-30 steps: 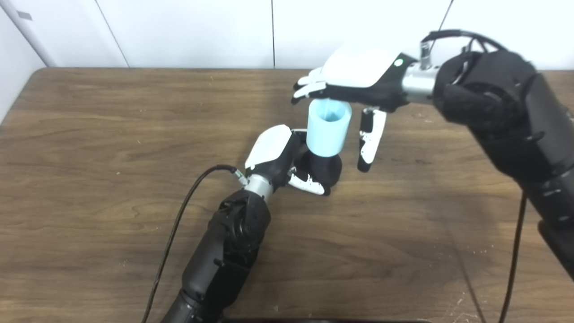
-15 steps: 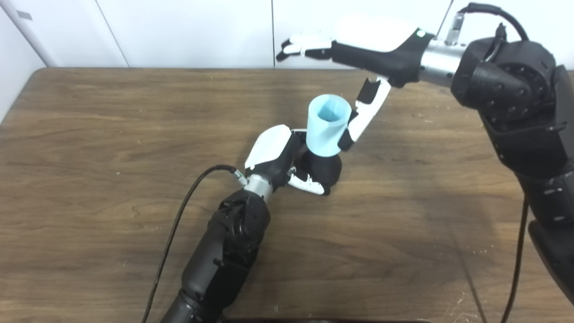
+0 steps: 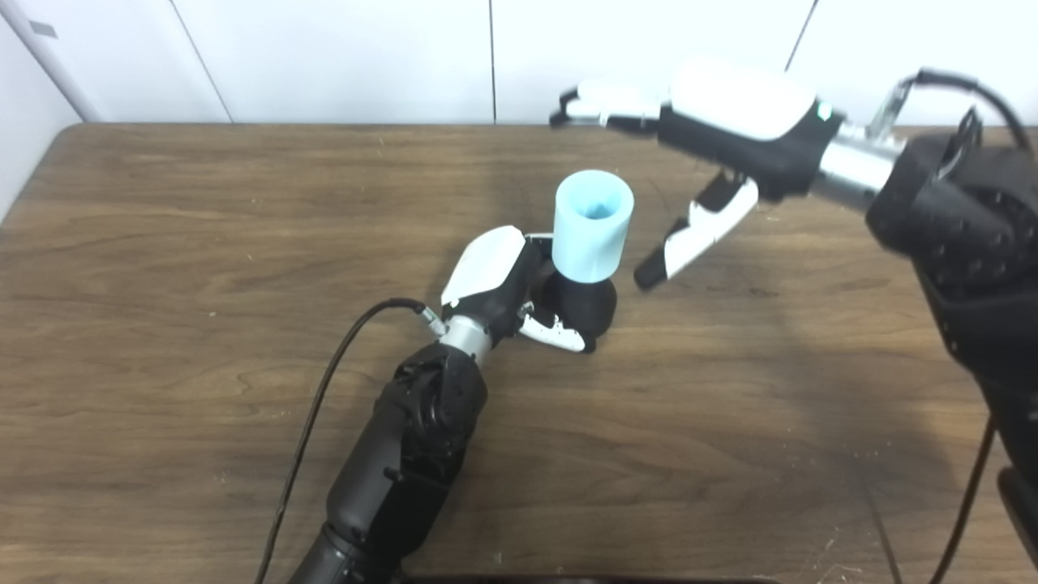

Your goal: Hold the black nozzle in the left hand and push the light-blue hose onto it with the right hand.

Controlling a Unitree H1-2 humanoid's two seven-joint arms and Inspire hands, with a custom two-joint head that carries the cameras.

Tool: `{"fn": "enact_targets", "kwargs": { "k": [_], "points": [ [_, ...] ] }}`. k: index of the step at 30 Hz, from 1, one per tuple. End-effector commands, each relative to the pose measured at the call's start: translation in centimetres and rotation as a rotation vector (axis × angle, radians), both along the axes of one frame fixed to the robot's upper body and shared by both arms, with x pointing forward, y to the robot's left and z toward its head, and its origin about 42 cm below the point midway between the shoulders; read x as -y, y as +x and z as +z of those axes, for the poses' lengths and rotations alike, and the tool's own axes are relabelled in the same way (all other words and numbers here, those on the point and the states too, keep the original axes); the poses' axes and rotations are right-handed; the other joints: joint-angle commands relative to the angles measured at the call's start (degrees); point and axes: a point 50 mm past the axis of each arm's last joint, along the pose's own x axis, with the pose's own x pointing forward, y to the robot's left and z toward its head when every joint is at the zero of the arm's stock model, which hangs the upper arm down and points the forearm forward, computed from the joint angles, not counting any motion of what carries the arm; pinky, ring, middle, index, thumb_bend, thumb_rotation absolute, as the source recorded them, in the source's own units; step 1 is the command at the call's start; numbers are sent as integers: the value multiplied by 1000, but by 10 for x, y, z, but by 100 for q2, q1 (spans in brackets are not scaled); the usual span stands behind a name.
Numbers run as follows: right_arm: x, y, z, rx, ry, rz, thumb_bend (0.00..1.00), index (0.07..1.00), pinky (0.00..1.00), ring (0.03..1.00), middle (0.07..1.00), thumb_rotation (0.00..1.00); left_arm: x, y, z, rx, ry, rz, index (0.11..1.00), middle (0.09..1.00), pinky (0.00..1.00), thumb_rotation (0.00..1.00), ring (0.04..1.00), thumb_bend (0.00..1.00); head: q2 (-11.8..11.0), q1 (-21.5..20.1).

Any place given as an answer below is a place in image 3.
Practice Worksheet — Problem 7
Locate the white and black left hand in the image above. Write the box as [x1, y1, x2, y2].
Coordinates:
[440, 225, 598, 354]

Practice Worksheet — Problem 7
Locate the white and black right hand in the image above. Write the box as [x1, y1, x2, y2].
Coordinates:
[549, 55, 844, 291]

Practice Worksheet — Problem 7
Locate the light blue cylinder cup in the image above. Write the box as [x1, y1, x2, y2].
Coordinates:
[553, 170, 635, 284]

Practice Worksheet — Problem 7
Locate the black nozzle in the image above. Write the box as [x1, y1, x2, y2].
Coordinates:
[531, 272, 618, 352]

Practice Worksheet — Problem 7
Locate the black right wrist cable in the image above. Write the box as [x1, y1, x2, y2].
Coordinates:
[868, 69, 1032, 584]

